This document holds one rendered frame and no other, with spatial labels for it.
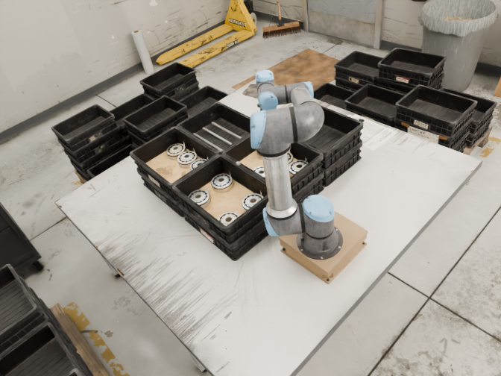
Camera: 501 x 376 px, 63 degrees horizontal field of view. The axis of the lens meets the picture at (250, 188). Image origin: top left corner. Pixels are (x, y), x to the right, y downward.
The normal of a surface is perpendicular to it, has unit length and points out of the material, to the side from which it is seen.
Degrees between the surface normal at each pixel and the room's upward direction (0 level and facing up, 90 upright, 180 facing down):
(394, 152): 0
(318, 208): 9
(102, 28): 90
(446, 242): 0
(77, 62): 90
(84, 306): 0
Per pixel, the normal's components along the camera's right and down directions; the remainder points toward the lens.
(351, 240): -0.14, -0.68
